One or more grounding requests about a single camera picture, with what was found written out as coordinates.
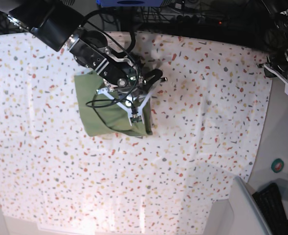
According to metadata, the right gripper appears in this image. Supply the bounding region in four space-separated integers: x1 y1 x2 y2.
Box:
99 52 168 98

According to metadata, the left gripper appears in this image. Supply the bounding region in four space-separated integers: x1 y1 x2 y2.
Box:
264 49 288 77

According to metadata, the green t-shirt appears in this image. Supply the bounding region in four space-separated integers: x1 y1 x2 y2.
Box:
74 71 153 137

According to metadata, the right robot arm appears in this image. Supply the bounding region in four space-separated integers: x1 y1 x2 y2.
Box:
6 0 167 97

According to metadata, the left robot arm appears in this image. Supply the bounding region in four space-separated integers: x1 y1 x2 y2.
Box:
262 0 288 76

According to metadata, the terrazzo pattern white tablecloth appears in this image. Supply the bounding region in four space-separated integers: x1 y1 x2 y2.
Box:
0 32 272 235

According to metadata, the blue box at top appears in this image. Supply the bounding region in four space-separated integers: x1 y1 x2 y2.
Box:
96 0 164 7

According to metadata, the green tape roll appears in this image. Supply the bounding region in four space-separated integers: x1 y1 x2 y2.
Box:
271 159 284 173

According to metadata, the black keyboard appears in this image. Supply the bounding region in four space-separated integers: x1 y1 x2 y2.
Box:
252 183 288 235

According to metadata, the grey plastic bin right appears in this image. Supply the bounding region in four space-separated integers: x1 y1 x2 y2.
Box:
229 177 272 235

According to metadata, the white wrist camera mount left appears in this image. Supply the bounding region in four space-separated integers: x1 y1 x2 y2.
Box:
258 63 288 95

